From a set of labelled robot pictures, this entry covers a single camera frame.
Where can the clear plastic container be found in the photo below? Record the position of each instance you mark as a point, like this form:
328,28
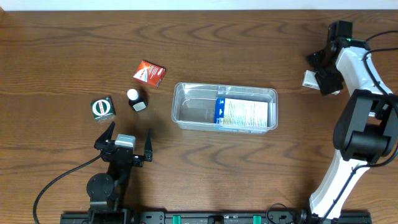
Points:
194,105

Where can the dark bottle white cap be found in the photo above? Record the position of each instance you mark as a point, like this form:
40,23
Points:
136,101

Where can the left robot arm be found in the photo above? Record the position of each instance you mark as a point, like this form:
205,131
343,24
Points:
106,190

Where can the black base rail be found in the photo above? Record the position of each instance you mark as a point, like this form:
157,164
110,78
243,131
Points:
199,218

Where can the blue illustrated box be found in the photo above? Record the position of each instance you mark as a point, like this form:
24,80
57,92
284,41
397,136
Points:
241,115

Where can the white green box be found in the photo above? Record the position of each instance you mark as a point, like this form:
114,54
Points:
309,80

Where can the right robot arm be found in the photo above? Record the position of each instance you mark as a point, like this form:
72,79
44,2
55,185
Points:
366,133

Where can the green square box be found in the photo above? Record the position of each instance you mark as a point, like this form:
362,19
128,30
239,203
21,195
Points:
103,109

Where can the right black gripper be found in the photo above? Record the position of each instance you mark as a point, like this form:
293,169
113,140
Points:
327,79

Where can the red cardboard box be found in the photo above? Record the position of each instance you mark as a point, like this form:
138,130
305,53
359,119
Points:
149,73

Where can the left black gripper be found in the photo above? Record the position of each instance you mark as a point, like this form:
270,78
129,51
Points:
104,142

